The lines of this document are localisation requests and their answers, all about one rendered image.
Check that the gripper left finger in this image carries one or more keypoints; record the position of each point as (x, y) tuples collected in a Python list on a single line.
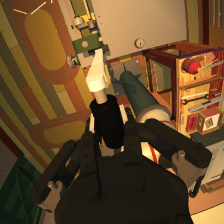
[(55, 171)]

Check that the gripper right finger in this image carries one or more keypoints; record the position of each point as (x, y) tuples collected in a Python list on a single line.
[(174, 139)]

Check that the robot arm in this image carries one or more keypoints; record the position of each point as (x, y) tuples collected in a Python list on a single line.
[(156, 115)]

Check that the grey handwheel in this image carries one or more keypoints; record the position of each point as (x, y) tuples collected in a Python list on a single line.
[(70, 61)]

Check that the grey stack cutter body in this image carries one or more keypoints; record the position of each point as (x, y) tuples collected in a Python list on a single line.
[(138, 22)]

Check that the brown box with pink label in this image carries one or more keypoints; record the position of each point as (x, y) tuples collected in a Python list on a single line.
[(192, 123)]

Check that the brown box with white label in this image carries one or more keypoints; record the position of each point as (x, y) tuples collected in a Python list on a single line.
[(209, 120)]

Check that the grey cabinet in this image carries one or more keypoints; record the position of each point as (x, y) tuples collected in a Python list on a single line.
[(215, 158)]

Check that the green crate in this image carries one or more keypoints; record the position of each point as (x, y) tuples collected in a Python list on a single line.
[(16, 193)]

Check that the black wrench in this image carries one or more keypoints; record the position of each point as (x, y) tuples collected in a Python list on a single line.
[(195, 99)]

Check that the grey steel ruler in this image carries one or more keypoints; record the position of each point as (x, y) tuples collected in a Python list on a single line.
[(204, 104)]

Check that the yellow tool board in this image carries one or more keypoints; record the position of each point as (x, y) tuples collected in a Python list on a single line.
[(202, 86)]

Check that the white lever with black grip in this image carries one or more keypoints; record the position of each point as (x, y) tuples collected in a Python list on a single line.
[(108, 121)]

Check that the red spool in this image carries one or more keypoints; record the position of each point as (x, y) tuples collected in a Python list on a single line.
[(191, 65)]

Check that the grey dial knob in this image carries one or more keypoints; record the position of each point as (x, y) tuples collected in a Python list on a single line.
[(139, 42)]

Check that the brown shelf unit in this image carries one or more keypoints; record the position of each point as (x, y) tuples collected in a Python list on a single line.
[(215, 20)]

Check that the grey round knob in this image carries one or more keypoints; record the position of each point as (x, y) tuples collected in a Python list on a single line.
[(78, 21), (92, 24)]

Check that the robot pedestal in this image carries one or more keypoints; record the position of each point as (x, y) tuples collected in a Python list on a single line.
[(141, 95)]

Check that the maroon frame rack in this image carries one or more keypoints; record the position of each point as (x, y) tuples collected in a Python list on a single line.
[(161, 55)]

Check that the green bracket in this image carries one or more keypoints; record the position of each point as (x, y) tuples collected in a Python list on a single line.
[(92, 43)]

